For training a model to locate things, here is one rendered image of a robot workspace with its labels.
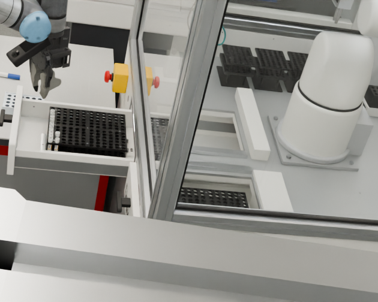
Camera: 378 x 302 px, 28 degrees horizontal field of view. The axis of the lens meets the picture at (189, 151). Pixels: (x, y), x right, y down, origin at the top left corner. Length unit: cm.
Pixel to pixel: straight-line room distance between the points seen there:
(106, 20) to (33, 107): 73
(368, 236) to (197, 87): 59
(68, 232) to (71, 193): 231
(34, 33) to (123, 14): 108
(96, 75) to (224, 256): 252
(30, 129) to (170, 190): 74
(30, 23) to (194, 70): 53
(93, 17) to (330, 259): 273
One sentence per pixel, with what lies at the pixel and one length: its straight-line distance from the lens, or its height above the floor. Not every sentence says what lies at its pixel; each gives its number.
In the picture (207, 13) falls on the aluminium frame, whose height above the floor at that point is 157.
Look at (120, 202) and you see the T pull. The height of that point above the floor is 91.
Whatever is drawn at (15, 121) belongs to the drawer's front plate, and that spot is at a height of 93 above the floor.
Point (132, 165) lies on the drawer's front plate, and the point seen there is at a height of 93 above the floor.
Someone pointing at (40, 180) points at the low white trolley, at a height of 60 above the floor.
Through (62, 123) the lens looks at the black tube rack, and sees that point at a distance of 217.
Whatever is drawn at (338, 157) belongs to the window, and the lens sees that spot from 164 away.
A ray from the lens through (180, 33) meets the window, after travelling 167.
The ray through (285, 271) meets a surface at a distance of 17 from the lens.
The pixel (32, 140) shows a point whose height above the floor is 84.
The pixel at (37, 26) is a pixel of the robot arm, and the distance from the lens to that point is 183.
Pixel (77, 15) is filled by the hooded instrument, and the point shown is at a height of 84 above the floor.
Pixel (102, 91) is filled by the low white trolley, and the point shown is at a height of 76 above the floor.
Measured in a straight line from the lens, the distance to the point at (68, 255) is 16.
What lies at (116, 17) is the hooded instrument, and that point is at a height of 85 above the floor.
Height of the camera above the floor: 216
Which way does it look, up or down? 36 degrees down
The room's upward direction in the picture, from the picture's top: 14 degrees clockwise
